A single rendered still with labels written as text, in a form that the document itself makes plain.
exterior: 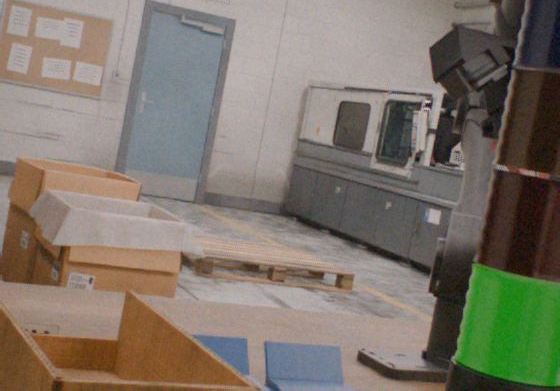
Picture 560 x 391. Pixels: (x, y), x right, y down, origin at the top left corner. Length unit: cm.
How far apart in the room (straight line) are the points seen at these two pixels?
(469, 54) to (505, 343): 58
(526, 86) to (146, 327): 46
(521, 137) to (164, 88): 1137
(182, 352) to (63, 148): 1084
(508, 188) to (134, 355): 47
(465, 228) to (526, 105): 68
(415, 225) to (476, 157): 839
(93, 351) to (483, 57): 42
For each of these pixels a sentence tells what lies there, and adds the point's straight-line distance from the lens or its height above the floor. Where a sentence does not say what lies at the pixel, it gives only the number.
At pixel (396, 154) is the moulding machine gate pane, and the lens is 999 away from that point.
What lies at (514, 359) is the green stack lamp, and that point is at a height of 106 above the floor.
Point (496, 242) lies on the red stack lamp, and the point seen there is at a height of 109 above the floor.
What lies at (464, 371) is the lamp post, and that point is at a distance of 36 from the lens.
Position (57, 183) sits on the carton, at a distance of 459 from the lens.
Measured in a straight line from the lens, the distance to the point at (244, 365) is 80.
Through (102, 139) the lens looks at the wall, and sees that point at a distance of 1158.
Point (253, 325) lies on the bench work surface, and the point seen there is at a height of 90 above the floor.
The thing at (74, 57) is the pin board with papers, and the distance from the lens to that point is 1146.
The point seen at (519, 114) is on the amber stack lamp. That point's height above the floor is 114.
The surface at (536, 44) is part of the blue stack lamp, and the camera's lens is 35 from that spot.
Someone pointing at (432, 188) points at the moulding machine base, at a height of 78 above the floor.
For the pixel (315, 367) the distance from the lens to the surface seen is 82.
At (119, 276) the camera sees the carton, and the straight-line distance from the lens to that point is 410.
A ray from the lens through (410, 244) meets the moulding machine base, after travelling 955.
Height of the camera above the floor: 112
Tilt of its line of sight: 3 degrees down
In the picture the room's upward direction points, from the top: 11 degrees clockwise
